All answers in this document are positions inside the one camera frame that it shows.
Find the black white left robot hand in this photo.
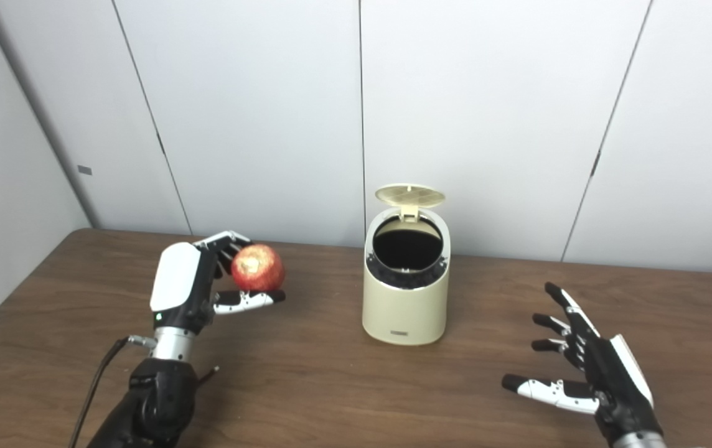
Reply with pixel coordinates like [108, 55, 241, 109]
[149, 231, 286, 330]

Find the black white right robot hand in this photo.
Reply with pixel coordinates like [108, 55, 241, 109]
[502, 282, 665, 446]

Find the red apple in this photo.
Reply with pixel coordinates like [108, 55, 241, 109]
[231, 244, 285, 292]

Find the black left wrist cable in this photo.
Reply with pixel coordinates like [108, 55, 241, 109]
[68, 336, 157, 448]

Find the cream-colored cylindrical bin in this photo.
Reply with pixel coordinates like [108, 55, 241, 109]
[362, 184, 451, 346]

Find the cream round bin lid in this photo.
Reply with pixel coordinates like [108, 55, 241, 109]
[375, 184, 446, 222]

